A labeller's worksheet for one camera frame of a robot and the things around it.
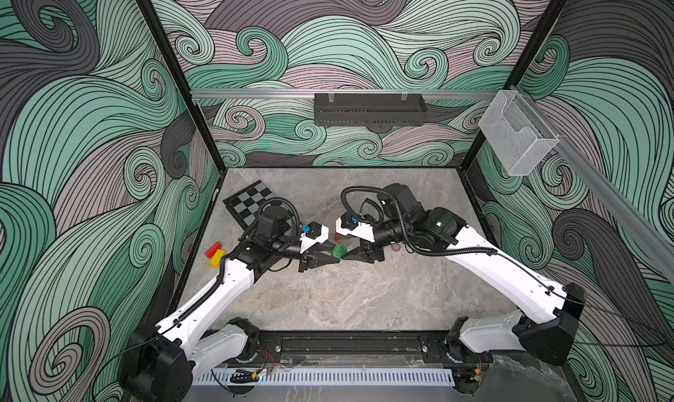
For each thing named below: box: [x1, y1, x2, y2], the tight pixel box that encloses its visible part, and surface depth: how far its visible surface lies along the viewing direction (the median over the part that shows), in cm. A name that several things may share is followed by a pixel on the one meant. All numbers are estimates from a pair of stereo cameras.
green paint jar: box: [331, 244, 348, 260], surface depth 66 cm
